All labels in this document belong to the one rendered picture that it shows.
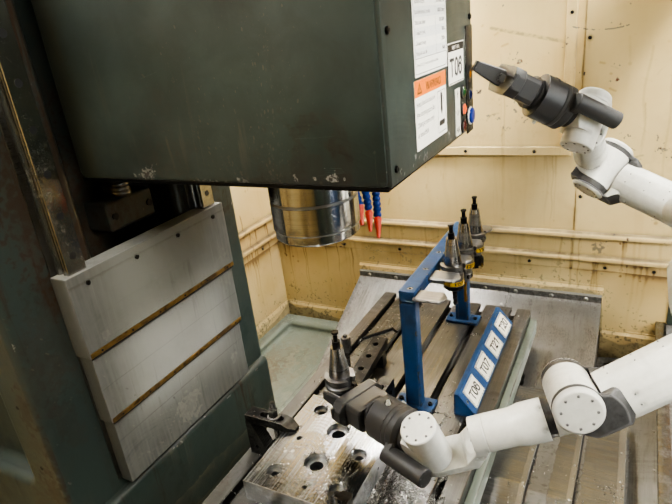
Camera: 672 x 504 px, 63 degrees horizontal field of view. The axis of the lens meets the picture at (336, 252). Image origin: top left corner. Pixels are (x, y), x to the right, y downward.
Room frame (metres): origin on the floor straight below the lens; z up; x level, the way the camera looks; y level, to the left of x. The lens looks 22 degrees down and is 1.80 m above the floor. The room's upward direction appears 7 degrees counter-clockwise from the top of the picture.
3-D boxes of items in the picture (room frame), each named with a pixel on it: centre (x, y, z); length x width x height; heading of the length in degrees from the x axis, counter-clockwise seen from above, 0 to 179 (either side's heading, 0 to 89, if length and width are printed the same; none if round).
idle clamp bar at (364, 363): (1.26, -0.04, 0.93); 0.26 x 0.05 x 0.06; 155
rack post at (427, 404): (1.14, -0.15, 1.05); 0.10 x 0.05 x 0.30; 60
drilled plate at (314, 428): (0.93, 0.07, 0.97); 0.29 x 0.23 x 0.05; 150
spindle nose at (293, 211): (0.96, 0.03, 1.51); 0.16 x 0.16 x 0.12
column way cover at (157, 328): (1.18, 0.41, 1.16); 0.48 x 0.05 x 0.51; 150
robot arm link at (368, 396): (0.88, -0.04, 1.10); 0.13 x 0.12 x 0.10; 128
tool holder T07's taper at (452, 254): (1.25, -0.29, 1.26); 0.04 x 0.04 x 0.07
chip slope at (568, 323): (1.52, -0.30, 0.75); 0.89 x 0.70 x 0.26; 60
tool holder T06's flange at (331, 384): (0.96, 0.02, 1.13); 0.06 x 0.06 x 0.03
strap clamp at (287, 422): (1.02, 0.19, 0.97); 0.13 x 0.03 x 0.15; 60
